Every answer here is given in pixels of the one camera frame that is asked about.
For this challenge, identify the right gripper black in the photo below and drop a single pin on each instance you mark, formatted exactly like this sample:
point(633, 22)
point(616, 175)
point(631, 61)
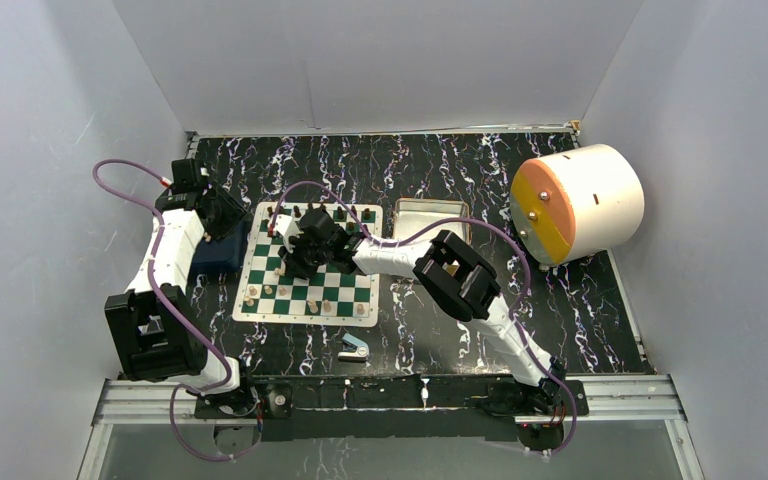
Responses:
point(292, 261)

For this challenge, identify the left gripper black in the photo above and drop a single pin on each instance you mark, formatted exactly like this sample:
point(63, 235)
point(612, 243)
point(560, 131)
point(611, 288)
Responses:
point(234, 215)

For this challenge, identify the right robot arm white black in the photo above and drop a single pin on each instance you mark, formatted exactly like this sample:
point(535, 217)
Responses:
point(461, 282)

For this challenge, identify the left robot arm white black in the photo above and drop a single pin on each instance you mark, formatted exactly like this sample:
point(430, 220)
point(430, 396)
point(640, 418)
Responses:
point(151, 323)

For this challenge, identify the green white chess board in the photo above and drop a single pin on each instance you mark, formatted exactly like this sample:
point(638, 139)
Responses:
point(267, 293)

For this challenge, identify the dark blue tray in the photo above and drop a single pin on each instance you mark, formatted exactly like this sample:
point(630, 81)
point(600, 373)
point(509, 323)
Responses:
point(221, 256)

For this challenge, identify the gold rimmed metal tin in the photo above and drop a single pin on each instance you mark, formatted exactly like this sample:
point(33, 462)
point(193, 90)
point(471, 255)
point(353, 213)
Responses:
point(412, 215)

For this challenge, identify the light blue white stapler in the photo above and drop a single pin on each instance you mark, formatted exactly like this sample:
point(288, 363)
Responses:
point(354, 349)

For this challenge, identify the white cylinder orange yellow face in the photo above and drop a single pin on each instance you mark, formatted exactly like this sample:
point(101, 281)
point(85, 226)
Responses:
point(573, 204)

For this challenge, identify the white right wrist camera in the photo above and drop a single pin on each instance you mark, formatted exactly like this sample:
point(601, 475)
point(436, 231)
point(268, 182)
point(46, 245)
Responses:
point(287, 227)

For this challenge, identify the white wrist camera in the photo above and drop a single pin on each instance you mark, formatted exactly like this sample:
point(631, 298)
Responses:
point(287, 227)
point(188, 176)

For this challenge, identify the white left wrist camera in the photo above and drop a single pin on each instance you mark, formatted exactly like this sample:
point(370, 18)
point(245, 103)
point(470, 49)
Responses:
point(188, 176)

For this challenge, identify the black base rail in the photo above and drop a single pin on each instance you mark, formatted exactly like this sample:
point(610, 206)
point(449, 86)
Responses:
point(492, 407)

